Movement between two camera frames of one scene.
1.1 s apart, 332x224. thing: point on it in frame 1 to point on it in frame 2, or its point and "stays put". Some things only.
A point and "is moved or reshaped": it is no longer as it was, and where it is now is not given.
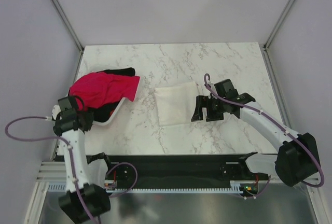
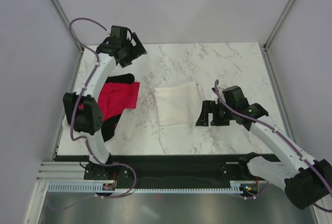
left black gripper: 89,117 to 138,51
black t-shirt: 101,114 to 109,125
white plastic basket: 116,111 is moved or reshaped
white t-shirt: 176,102 stays put
